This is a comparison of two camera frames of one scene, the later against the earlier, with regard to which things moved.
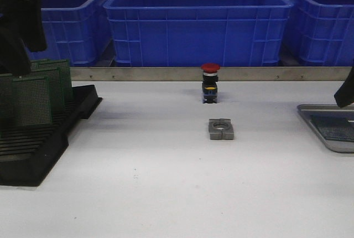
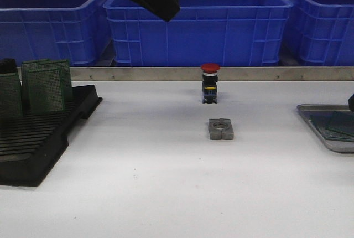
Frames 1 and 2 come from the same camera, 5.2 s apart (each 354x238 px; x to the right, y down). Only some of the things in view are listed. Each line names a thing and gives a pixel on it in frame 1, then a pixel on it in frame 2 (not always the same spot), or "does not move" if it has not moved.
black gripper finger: (344, 96) → (350, 101)
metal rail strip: (195, 74) does not move
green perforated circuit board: (55, 88) does not move
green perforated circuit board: (32, 101) → (336, 125)
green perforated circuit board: (334, 127) does not move
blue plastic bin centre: (187, 23) does not move
